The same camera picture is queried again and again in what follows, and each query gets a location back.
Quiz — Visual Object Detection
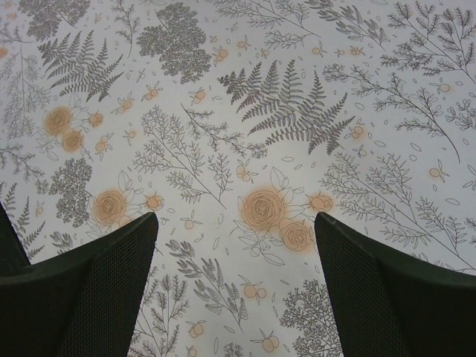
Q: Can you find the floral patterned table mat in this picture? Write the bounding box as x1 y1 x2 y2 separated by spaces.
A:
1 1 475 356

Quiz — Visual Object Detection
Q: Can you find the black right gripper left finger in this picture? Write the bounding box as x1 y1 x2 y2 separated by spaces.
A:
1 213 158 356

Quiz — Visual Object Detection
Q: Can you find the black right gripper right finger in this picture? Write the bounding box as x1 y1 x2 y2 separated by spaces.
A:
315 213 475 356

